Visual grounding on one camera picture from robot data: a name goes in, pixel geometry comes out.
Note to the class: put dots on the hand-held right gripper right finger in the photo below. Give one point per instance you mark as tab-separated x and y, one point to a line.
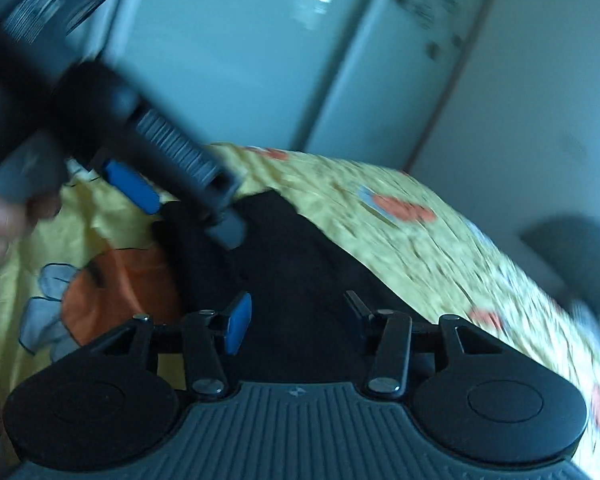
365	317

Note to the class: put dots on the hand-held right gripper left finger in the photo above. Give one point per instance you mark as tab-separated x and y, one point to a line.
237	322

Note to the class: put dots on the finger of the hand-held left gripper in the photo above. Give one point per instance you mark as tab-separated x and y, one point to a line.
222	220
132	187

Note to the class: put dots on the black pants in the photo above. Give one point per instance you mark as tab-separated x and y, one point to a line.
290	270

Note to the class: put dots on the person's left hand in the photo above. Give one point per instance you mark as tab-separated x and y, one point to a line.
5	230

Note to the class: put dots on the yellow floral blanket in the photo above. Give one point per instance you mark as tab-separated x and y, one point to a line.
330	185

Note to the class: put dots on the flower print wardrobe door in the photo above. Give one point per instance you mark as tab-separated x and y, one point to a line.
380	85
230	60

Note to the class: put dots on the dark grey object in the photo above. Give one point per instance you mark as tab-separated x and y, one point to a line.
580	250

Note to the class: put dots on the brown wardrobe side frame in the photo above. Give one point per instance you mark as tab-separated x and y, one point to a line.
450	84

